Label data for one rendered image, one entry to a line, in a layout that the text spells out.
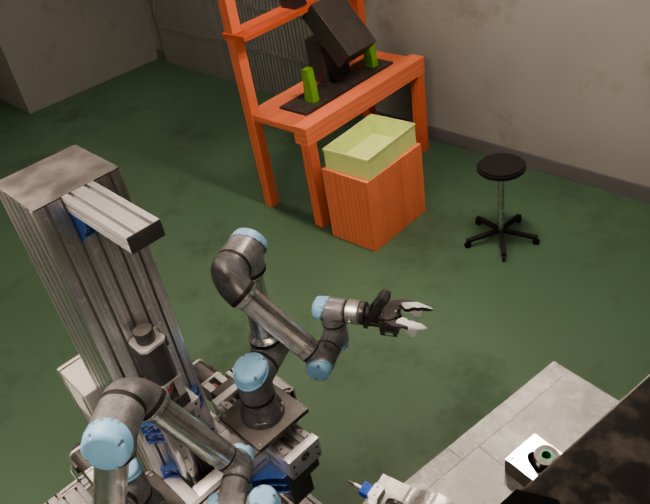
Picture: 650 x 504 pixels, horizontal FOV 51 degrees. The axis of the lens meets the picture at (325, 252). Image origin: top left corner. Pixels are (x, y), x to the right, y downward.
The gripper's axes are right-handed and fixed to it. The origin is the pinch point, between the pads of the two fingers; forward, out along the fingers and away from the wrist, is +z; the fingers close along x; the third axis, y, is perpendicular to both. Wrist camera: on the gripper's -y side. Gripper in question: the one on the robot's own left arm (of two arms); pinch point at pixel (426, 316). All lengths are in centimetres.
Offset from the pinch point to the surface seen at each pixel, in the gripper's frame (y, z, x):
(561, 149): 166, 21, -303
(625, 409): -64, 48, 63
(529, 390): 70, 27, -27
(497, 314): 166, -2, -141
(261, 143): 125, -188, -243
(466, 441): 66, 9, 1
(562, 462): -66, 40, 74
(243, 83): 77, -190, -247
